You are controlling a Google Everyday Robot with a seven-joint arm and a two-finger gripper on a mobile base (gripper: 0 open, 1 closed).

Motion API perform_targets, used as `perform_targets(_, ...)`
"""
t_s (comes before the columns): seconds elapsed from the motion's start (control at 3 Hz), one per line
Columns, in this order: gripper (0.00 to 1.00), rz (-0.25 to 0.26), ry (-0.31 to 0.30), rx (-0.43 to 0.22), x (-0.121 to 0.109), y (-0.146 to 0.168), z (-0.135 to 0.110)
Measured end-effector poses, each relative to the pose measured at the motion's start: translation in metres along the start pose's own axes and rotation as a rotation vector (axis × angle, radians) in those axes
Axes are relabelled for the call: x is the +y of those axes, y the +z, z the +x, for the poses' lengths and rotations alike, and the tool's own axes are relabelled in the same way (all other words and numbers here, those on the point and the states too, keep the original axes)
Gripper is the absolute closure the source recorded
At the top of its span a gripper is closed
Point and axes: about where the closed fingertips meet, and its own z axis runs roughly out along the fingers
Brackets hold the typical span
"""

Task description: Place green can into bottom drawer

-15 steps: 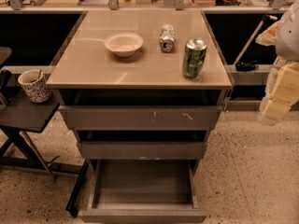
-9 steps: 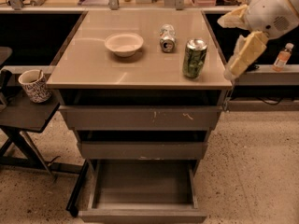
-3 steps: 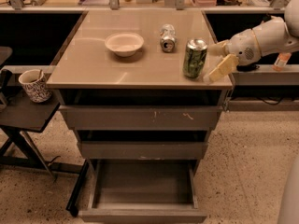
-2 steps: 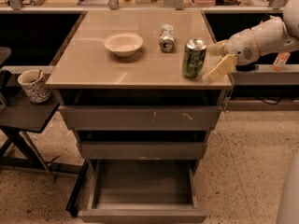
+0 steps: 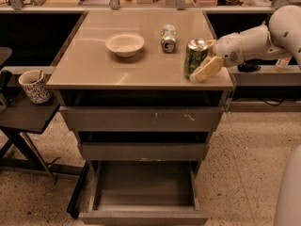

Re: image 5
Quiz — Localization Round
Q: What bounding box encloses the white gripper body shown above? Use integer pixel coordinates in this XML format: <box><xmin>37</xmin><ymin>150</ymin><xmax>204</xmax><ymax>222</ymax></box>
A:
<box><xmin>212</xmin><ymin>33</ymin><xmax>243</xmax><ymax>68</ymax></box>

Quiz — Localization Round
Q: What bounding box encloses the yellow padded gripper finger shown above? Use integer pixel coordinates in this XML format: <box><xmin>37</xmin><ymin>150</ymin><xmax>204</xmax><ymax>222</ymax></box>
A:
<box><xmin>206</xmin><ymin>40</ymin><xmax>216</xmax><ymax>57</ymax></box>
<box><xmin>189</xmin><ymin>56</ymin><xmax>224</xmax><ymax>83</ymax></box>

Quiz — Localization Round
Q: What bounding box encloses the green soda can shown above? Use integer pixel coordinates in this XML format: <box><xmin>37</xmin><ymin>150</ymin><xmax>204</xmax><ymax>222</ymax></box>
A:
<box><xmin>183</xmin><ymin>39</ymin><xmax>209</xmax><ymax>77</ymax></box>

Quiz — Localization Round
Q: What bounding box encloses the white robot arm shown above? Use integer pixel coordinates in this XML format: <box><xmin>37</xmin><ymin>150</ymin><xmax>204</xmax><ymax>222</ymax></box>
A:
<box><xmin>189</xmin><ymin>5</ymin><xmax>301</xmax><ymax>83</ymax></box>

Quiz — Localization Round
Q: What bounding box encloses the silver soda can lying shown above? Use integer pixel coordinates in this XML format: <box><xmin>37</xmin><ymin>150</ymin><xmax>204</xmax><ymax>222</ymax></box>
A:
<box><xmin>161</xmin><ymin>24</ymin><xmax>177</xmax><ymax>54</ymax></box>

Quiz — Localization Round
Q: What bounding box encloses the grey drawer cabinet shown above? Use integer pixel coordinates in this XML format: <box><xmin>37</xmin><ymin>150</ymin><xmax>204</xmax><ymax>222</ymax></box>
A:
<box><xmin>46</xmin><ymin>8</ymin><xmax>235</xmax><ymax>226</ymax></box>

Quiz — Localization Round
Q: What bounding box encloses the middle grey drawer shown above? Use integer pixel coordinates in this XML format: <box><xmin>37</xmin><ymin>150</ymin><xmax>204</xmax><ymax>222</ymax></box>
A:
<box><xmin>78</xmin><ymin>142</ymin><xmax>209</xmax><ymax>161</ymax></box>

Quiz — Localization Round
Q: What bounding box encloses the grey drawer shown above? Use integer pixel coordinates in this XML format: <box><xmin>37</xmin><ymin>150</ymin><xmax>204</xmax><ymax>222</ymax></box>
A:
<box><xmin>78</xmin><ymin>142</ymin><xmax>209</xmax><ymax>161</ymax></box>
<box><xmin>79</xmin><ymin>161</ymin><xmax>208</xmax><ymax>226</ymax></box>
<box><xmin>60</xmin><ymin>106</ymin><xmax>223</xmax><ymax>132</ymax></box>

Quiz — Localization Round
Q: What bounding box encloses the top grey drawer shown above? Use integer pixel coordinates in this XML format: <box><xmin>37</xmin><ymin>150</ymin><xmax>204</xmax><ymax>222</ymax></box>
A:
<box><xmin>60</xmin><ymin>106</ymin><xmax>223</xmax><ymax>132</ymax></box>

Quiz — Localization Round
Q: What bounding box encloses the bottom grey drawer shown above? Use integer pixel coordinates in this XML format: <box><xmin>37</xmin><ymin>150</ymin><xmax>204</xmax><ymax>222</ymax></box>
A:
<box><xmin>79</xmin><ymin>161</ymin><xmax>208</xmax><ymax>226</ymax></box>

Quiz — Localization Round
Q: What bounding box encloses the black object on ledge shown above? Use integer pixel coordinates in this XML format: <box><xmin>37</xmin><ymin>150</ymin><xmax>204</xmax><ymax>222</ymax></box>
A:
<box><xmin>237</xmin><ymin>60</ymin><xmax>261</xmax><ymax>73</ymax></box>

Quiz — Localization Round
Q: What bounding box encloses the orange drink bottle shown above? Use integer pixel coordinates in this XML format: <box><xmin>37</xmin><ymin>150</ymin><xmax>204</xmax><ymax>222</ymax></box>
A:
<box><xmin>274</xmin><ymin>56</ymin><xmax>292</xmax><ymax>73</ymax></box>

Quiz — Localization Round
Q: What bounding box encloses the white paper bowl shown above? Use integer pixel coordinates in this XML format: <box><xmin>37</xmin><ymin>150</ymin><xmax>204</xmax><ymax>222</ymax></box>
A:
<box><xmin>105</xmin><ymin>33</ymin><xmax>145</xmax><ymax>57</ymax></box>

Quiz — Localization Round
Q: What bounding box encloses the patterned white mug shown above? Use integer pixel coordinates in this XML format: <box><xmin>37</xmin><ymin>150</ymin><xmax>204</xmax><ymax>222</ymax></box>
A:
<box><xmin>18</xmin><ymin>70</ymin><xmax>52</xmax><ymax>105</ymax></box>

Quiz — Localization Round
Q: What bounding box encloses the dark side table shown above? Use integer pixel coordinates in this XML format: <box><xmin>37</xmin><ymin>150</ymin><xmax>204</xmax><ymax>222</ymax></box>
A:
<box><xmin>0</xmin><ymin>92</ymin><xmax>60</xmax><ymax>180</ymax></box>

